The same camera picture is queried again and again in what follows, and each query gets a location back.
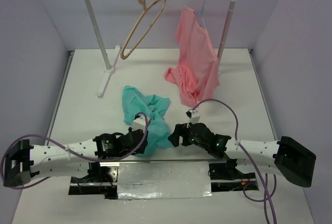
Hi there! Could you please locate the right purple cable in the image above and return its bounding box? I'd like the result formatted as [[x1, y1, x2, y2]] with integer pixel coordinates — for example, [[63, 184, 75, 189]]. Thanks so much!
[[190, 99, 278, 224]]

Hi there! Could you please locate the tan wooden hanger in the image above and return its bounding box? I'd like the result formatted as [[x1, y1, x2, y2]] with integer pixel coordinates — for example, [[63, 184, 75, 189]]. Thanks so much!
[[119, 0, 167, 60]]

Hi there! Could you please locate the blue wire hanger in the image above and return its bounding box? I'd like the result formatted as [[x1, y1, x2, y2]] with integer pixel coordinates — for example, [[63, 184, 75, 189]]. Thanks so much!
[[195, 0, 206, 30]]

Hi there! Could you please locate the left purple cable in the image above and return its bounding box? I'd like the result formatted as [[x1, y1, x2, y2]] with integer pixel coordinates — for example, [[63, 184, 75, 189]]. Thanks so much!
[[0, 111, 151, 190]]

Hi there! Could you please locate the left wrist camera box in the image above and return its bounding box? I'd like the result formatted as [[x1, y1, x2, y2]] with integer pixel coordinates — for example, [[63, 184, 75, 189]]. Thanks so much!
[[131, 115, 150, 132]]

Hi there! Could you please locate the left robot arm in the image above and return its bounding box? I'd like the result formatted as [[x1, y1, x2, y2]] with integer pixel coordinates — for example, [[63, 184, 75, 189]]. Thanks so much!
[[1, 128, 148, 189]]

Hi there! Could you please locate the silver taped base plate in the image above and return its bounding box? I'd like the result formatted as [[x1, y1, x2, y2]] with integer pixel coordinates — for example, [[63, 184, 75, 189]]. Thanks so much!
[[68, 159, 260, 201]]

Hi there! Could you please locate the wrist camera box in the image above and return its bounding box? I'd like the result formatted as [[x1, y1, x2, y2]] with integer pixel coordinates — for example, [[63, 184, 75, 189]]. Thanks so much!
[[131, 115, 150, 132], [186, 109, 200, 125]]

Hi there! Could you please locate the purple cable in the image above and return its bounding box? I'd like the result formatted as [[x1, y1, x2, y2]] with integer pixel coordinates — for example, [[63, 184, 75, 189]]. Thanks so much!
[[0, 111, 151, 190], [190, 99, 278, 224]]

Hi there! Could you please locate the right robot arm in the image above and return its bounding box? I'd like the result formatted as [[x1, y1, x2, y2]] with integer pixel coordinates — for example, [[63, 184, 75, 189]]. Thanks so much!
[[168, 123, 316, 188]]

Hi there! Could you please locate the pink t shirt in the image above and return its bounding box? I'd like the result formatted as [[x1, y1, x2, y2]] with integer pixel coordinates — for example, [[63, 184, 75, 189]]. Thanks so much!
[[164, 6, 219, 107]]

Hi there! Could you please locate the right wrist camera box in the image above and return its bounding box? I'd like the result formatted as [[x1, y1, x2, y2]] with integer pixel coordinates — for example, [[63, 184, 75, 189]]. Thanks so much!
[[186, 109, 200, 125]]

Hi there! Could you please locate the teal t shirt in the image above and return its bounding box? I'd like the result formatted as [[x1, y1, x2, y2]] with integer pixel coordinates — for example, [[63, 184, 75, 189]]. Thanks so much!
[[122, 86, 173, 158]]

